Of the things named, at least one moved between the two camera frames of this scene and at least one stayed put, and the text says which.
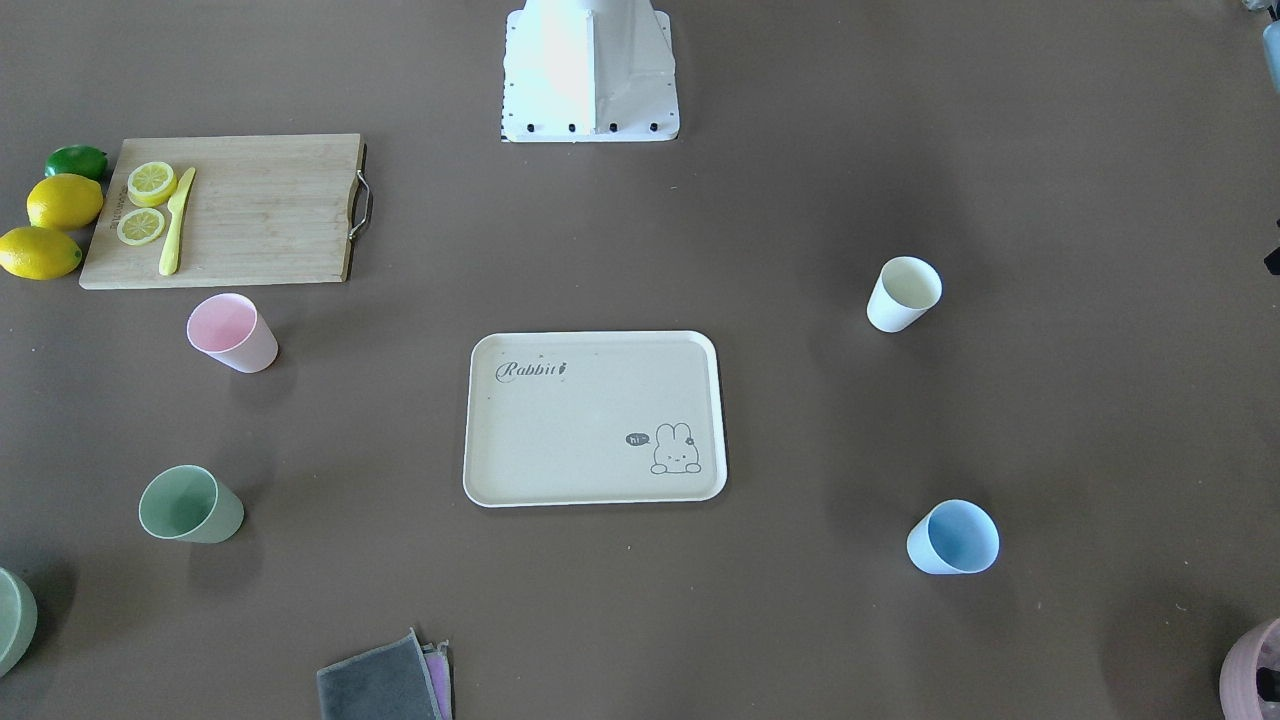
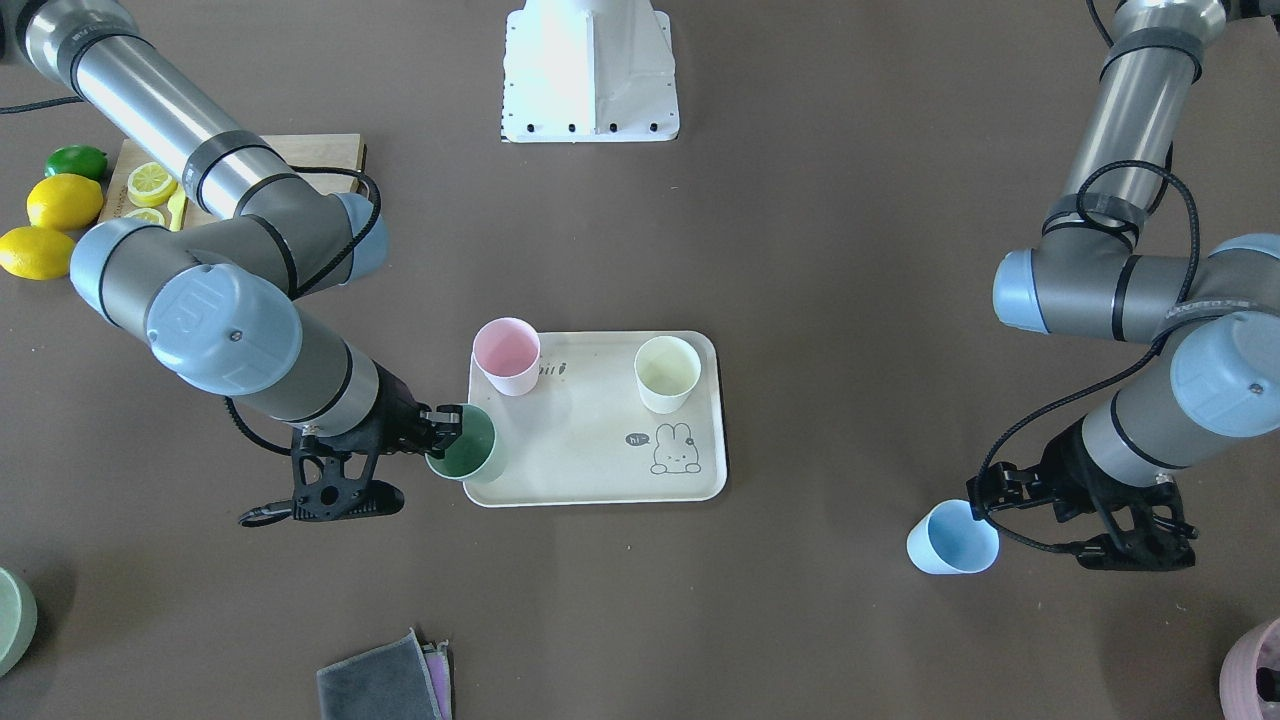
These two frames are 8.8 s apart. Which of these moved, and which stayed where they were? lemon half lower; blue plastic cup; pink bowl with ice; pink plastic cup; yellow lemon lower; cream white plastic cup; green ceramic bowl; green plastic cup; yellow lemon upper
Moved: cream white plastic cup; green plastic cup; pink plastic cup
Stayed: yellow lemon lower; pink bowl with ice; yellow lemon upper; green ceramic bowl; blue plastic cup; lemon half lower
